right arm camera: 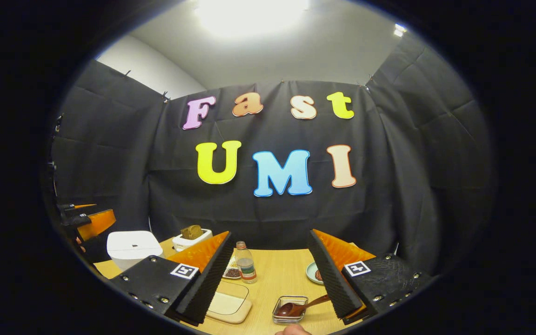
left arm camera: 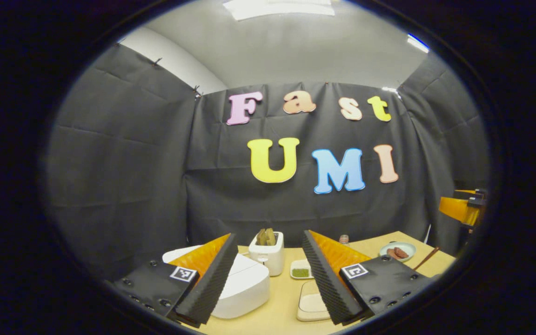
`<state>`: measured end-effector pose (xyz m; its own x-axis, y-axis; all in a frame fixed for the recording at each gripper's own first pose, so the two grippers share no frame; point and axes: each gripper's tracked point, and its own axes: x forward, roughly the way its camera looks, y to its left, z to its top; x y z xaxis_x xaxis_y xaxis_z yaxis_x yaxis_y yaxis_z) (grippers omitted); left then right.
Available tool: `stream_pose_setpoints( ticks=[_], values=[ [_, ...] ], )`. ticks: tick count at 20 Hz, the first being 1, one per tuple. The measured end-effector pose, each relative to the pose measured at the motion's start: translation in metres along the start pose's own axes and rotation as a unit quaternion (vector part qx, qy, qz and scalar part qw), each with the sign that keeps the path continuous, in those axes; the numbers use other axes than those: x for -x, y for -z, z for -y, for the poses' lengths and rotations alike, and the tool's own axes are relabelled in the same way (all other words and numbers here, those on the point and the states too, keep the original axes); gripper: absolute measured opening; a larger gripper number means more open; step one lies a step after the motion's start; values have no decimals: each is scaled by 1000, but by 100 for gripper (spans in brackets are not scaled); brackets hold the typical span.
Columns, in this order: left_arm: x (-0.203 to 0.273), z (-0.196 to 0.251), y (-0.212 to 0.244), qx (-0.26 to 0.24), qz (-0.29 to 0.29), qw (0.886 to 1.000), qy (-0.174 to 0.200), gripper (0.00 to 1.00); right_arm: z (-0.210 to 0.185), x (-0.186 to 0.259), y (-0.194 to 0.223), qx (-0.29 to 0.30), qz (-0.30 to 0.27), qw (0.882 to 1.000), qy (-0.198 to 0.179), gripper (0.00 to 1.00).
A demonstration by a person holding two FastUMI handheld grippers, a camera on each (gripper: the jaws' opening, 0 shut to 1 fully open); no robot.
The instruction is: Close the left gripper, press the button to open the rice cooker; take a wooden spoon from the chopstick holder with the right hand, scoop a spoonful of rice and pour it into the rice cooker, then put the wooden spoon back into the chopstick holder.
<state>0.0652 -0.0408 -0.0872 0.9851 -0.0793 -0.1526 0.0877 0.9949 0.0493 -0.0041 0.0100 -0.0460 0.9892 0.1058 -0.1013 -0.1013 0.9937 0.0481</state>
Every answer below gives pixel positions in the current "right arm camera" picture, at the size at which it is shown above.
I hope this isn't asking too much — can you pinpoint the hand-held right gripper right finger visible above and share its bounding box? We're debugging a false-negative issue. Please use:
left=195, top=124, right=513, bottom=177
left=308, top=229, right=436, bottom=325

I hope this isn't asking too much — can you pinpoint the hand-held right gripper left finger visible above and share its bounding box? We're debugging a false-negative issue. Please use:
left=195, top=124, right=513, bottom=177
left=110, top=231, right=234, bottom=326

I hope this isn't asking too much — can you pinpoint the metal wire chopstick holder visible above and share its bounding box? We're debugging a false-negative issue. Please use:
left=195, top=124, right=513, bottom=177
left=272, top=295, right=309, bottom=325

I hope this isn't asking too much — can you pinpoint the white rice cooker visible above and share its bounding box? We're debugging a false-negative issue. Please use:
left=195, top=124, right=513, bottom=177
left=107, top=230, right=163, bottom=272

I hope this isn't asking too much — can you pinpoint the brown wooden spoon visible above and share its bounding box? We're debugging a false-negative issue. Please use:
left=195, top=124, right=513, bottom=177
left=275, top=294, right=331, bottom=318

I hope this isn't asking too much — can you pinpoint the pale green plate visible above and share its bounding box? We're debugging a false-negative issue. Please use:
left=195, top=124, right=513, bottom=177
left=306, top=261, right=325, bottom=285

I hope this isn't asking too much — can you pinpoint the white divided bean dish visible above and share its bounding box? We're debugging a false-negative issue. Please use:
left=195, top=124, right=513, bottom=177
left=222, top=258, right=242, bottom=280

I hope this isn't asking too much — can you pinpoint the clear plastic water bottle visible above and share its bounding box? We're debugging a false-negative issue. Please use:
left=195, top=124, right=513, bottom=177
left=234, top=241, right=257, bottom=284

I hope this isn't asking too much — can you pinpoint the white toaster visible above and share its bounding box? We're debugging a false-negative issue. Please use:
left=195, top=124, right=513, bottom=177
left=172, top=228, right=213, bottom=253

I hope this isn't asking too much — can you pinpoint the black backdrop cloth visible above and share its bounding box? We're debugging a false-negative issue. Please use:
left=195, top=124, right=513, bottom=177
left=47, top=35, right=496, bottom=275

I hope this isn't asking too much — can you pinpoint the large ceiling light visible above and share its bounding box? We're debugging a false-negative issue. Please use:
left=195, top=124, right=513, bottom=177
left=196, top=0, right=310, bottom=38

